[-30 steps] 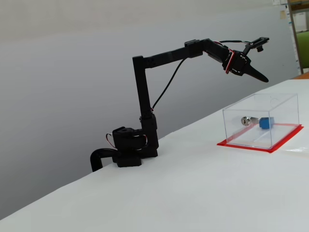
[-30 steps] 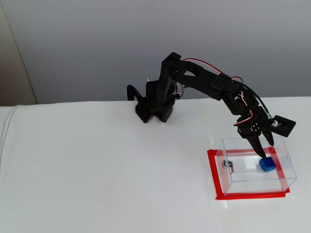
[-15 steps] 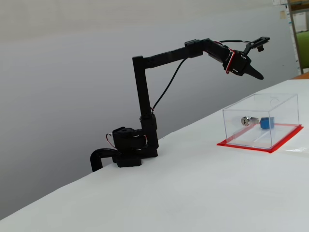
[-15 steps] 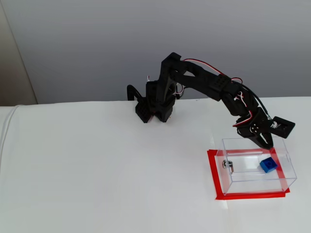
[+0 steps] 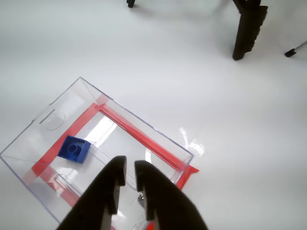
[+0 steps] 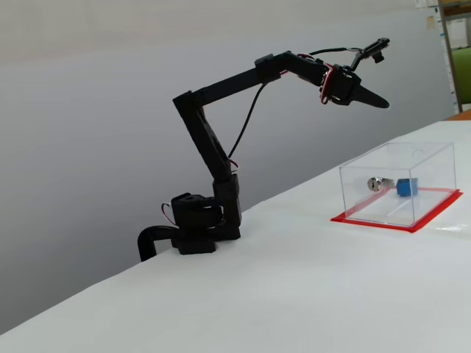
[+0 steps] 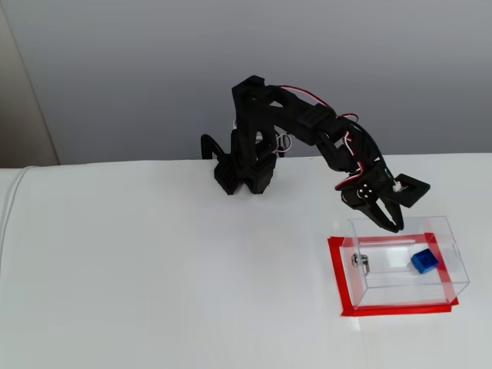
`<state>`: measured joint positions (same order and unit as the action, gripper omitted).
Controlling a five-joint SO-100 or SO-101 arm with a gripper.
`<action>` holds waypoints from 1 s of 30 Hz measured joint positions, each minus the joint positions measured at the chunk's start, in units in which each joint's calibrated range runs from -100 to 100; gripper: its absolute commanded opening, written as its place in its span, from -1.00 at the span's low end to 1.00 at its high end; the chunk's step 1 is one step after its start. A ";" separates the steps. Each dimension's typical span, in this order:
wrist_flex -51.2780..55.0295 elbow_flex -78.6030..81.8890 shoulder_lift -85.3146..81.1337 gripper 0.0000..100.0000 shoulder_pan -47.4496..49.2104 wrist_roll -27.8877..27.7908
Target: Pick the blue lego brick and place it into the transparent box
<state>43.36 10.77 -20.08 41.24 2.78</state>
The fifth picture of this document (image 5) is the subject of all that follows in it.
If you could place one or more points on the silver cam lock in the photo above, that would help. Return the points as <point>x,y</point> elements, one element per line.
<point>140,198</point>

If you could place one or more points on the small black stand foot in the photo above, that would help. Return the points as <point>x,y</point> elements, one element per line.
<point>130,3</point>

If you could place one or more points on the silver leg with black tip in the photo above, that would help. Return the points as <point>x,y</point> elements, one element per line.
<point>291,52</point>

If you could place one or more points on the blue lego brick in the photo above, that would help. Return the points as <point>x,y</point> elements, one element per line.
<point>74,149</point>

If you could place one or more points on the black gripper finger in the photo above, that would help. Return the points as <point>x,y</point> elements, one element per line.
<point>100,191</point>
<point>165,201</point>

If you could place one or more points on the transparent acrylic box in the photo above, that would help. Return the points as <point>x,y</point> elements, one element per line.
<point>60,107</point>

